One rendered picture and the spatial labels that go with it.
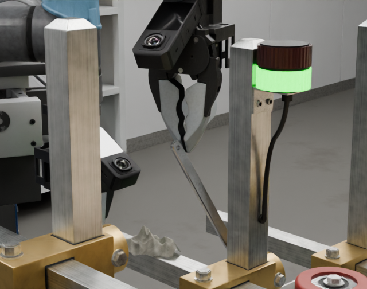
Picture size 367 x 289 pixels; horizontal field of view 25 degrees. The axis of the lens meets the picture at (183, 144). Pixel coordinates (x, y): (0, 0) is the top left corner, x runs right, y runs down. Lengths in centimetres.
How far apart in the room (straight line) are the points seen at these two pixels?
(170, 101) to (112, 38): 308
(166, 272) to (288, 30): 502
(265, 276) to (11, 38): 44
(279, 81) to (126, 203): 308
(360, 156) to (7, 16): 51
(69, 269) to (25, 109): 61
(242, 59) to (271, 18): 487
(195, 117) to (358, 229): 33
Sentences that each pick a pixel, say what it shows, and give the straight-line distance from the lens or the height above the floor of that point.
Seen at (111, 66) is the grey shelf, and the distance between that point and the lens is 410.
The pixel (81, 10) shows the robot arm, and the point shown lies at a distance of 109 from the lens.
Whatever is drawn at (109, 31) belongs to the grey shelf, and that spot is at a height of 77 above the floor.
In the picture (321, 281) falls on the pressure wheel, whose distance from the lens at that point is 89.
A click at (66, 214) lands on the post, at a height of 100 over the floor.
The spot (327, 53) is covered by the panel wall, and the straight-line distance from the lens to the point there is 650.
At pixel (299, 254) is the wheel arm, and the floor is 80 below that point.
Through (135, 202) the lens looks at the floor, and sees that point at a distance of 396.
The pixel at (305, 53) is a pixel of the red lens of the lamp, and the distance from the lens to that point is 90.
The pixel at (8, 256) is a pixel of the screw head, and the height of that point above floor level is 97.
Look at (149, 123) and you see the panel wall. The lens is 492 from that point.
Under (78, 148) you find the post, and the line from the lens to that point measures 78.
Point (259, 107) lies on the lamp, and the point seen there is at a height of 106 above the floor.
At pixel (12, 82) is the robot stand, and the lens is 145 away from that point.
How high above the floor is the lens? 126
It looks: 15 degrees down
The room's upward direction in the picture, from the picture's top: straight up
